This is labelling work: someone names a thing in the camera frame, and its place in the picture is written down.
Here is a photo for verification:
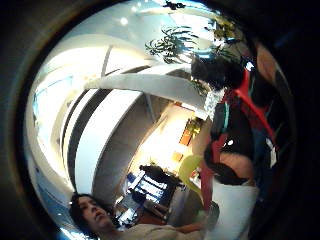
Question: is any black red white soft toy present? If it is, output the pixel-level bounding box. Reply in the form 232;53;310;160
190;54;278;240

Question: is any yellow-green chair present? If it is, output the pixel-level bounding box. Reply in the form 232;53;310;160
177;154;205;202

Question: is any small green potted plant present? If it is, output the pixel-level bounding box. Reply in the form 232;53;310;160
204;15;245;52

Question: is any large green potted plant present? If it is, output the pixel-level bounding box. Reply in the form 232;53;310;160
144;25;202;65

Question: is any black ceiling fixture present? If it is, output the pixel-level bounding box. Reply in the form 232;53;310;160
162;0;187;11

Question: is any person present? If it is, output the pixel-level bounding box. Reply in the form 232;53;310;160
68;192;208;240

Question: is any orange wall picture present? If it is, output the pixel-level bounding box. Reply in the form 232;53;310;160
179;127;195;147

